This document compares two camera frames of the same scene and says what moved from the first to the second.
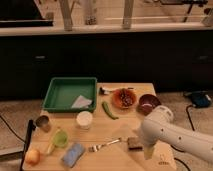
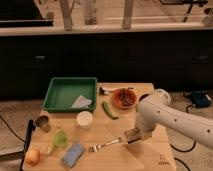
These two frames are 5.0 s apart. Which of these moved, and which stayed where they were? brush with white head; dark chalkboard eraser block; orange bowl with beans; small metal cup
Moved: dark chalkboard eraser block
Stayed: orange bowl with beans; brush with white head; small metal cup
